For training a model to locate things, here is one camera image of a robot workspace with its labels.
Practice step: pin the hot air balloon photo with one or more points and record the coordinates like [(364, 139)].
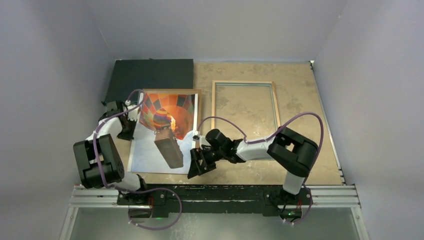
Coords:
[(159, 152)]

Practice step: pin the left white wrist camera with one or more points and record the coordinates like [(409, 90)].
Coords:
[(132, 112)]

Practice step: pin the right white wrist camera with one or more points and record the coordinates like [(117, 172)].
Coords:
[(200, 140)]

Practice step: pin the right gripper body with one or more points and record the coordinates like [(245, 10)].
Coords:
[(218, 153)]

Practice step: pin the blue wooden picture frame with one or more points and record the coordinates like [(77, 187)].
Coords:
[(250, 105)]

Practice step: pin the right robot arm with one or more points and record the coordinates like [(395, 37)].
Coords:
[(293, 151)]

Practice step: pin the brown backing board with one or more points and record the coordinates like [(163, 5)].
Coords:
[(176, 109)]

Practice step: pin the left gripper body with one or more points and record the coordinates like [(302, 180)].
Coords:
[(127, 132)]

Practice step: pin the black aluminium mounting rail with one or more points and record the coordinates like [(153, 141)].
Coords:
[(267, 200)]

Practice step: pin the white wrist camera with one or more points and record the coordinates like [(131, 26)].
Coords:
[(132, 112), (200, 140)]

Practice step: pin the dark blue flat box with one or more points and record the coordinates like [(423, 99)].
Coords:
[(132, 74)]

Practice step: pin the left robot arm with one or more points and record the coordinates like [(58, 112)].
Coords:
[(97, 158)]

